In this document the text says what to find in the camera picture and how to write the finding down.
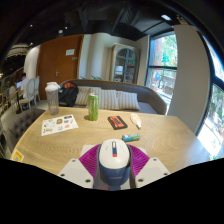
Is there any grey curved sofa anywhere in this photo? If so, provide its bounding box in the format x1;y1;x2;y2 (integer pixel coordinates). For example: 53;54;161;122
59;78;168;116

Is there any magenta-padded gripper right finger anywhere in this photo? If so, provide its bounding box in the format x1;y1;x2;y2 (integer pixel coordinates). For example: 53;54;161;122
128;143;171;189

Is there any small blue green pack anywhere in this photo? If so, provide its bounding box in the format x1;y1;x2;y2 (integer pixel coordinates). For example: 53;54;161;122
121;133;141;142

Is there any black backpack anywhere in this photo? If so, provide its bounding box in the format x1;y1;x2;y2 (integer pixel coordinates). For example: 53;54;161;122
58;81;80;108

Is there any black and red flat box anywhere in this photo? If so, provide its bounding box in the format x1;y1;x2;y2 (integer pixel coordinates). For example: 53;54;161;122
107;115;129;131

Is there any black-framed window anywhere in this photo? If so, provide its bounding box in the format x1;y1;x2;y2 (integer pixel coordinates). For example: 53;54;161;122
144;32;179;108
196;36;224;161

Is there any striped cushion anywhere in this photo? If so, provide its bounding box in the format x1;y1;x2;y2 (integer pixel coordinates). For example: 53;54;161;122
116;90;141;112
74;85;92;107
87;87;120;111

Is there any grey tufted armchair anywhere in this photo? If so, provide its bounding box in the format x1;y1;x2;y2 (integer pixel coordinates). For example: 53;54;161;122
6;107;46;153

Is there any green drink can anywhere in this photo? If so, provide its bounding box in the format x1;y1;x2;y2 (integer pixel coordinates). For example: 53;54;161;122
87;92;100;122

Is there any cream glass-door cabinet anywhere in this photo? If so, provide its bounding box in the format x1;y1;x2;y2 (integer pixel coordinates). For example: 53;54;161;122
110;42;141;85

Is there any clear shaker bottle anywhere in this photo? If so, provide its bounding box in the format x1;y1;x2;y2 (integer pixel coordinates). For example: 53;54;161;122
45;81;61;116

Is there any white and blue computer mouse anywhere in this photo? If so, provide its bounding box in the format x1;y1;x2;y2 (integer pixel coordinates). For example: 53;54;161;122
97;138;132;191

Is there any brown wooden door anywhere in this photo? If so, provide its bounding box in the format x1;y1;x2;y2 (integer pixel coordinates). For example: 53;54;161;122
37;34;85;101

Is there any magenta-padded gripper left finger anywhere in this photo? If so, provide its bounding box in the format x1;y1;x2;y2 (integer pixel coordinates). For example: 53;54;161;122
57;143;101;190

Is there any yellow card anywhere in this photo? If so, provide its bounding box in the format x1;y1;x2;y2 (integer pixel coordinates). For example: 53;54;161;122
9;148;25;163

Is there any group of white chairs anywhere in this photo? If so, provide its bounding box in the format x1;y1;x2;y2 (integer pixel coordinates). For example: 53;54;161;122
9;75;41;113

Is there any white sticker sheet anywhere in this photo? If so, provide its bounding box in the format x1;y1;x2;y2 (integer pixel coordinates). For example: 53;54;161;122
40;114;79;137

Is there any person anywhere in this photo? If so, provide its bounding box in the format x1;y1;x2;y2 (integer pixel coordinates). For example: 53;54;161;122
15;72;30;99

